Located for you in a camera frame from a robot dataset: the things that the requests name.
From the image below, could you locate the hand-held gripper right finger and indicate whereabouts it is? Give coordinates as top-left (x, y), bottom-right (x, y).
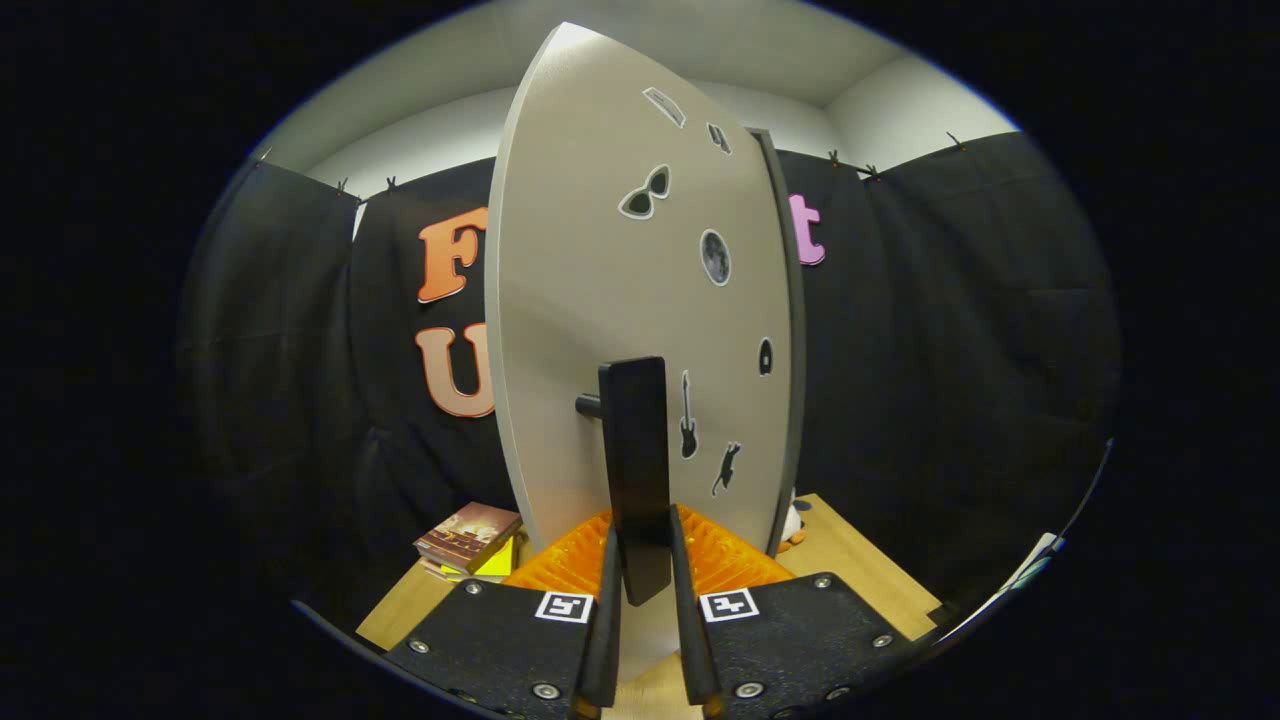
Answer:
top-left (668, 505), bottom-right (936, 720)

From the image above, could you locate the beige shoe cabinet door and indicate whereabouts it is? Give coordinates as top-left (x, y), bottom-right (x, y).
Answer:
top-left (485, 22), bottom-right (796, 691)

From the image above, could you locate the grey shoe cabinet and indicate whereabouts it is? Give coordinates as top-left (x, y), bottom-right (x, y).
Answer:
top-left (750, 128), bottom-right (807, 556)

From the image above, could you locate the yellow book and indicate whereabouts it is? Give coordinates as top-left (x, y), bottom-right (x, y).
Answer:
top-left (440, 535), bottom-right (521, 584)

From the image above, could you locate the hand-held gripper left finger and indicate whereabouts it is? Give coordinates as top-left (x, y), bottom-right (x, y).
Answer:
top-left (385, 508), bottom-right (626, 720)

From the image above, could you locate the row of black cloth clips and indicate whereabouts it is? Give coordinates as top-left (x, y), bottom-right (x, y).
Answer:
top-left (255, 130), bottom-right (966, 196)

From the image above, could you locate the penguin plush toy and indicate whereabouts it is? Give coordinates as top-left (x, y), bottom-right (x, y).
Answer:
top-left (778, 488), bottom-right (813, 551)

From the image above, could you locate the black backdrop cloth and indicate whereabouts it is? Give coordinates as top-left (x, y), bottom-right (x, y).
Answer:
top-left (180, 130), bottom-right (1121, 621)

